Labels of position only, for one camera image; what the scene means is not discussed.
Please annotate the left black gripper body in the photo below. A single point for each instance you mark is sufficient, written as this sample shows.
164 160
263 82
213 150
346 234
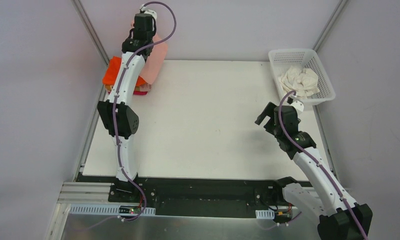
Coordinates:
141 42

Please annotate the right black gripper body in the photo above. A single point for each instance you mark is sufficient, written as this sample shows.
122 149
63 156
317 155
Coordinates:
272 120

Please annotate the pink t-shirt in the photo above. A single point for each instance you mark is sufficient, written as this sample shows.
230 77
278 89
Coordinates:
153 65

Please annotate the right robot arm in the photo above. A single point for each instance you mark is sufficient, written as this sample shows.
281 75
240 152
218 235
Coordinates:
336 214

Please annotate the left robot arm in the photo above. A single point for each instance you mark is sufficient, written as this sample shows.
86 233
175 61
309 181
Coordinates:
118 118

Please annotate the white crumpled t-shirt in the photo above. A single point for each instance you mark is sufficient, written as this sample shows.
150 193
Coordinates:
302 80

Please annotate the orange folded t-shirt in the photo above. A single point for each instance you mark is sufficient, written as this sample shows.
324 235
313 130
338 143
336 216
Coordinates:
111 73

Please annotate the white plastic basket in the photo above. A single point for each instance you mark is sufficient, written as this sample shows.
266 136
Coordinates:
282 59

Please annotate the magenta folded t-shirt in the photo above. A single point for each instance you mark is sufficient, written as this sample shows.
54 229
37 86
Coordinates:
140 93

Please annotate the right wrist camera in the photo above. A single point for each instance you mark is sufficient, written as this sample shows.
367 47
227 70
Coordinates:
296 103

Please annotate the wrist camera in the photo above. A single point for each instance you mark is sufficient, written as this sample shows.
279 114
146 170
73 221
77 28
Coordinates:
296 103
143 9

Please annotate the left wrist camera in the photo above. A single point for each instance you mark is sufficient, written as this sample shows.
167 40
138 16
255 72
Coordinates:
143 9

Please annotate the left corner frame post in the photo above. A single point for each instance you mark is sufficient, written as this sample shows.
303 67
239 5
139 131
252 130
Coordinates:
78 5

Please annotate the corner frame post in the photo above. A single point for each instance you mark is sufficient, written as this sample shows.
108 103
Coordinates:
78 5
340 7

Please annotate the right white cable duct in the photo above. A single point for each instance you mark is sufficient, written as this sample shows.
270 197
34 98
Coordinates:
265 214

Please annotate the white cable duct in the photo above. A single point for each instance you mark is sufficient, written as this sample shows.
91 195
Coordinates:
265 214
105 209

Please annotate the right corner frame post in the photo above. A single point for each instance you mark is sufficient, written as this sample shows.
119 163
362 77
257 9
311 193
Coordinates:
340 7

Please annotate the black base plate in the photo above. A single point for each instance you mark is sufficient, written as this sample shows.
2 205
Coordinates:
215 209

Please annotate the aluminium rail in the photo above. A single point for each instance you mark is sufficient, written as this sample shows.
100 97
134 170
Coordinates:
83 192

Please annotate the left white cable duct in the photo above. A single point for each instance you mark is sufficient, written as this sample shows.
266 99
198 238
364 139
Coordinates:
105 209

